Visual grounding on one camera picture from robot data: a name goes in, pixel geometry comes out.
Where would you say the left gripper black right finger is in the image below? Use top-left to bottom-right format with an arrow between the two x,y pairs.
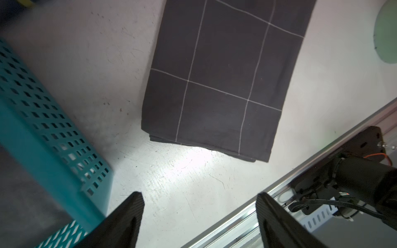
255,192 -> 325,248

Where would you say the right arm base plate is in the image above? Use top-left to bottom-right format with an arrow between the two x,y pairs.
291,126 -> 391,205

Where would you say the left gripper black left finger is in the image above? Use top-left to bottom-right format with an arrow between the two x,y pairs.
75,192 -> 145,248

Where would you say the dark grey checked cloth front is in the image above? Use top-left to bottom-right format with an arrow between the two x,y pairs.
141,1 -> 316,162

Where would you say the grey pillowcase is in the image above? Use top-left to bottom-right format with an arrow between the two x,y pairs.
1,148 -> 72,248

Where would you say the green pencil cup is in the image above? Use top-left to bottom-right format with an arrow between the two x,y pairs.
373,0 -> 397,64

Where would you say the teal plastic basket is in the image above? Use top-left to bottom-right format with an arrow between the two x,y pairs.
1,40 -> 113,248

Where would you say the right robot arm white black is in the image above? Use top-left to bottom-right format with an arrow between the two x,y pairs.
330,156 -> 397,229

